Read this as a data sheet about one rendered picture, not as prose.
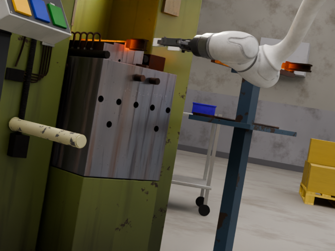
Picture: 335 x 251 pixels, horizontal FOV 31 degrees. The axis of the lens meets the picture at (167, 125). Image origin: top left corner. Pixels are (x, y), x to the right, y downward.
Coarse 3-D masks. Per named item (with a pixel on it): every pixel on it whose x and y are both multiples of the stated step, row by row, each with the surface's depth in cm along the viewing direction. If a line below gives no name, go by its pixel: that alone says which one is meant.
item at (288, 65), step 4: (284, 64) 251; (288, 64) 250; (292, 64) 250; (296, 64) 248; (300, 64) 247; (304, 64) 246; (308, 64) 245; (284, 68) 250; (288, 68) 250; (292, 68) 249; (296, 68) 249; (300, 68) 247; (304, 68) 246; (308, 68) 245
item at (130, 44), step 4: (88, 40) 262; (96, 40) 257; (104, 40) 253; (108, 40) 251; (112, 40) 249; (116, 40) 247; (128, 40) 240; (132, 40) 241; (136, 40) 239; (140, 40) 237; (144, 40) 235; (148, 40) 236; (128, 44) 240; (132, 44) 241; (136, 44) 239; (140, 44) 237; (144, 44) 235; (132, 48) 239; (136, 48) 238; (140, 48) 237; (144, 48) 235
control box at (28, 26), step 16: (0, 0) 177; (48, 0) 200; (0, 16) 177; (16, 16) 179; (32, 16) 187; (64, 16) 207; (16, 32) 189; (32, 32) 193; (48, 32) 198; (64, 32) 203
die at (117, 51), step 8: (72, 40) 259; (80, 48) 246; (88, 48) 242; (96, 48) 238; (104, 48) 235; (112, 48) 237; (120, 48) 240; (128, 48) 242; (112, 56) 238; (120, 56) 240; (128, 56) 243; (136, 56) 245
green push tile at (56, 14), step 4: (48, 4) 198; (48, 8) 198; (52, 8) 199; (56, 8) 202; (60, 8) 204; (52, 12) 198; (56, 12) 201; (60, 12) 203; (52, 16) 198; (56, 16) 200; (60, 16) 202; (52, 20) 197; (56, 20) 199; (60, 20) 201; (64, 20) 204; (56, 24) 198; (60, 24) 200; (64, 24) 203; (64, 28) 203
